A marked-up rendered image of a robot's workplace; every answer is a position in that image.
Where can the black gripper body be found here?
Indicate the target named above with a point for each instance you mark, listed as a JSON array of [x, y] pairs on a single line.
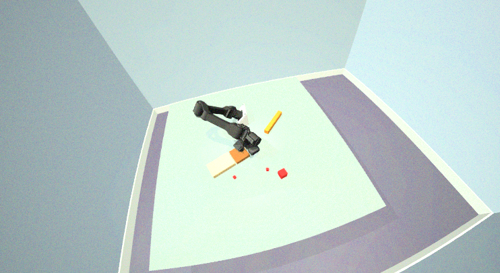
[[252, 150]]

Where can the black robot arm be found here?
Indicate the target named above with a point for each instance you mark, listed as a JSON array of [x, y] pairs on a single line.
[[236, 130]]

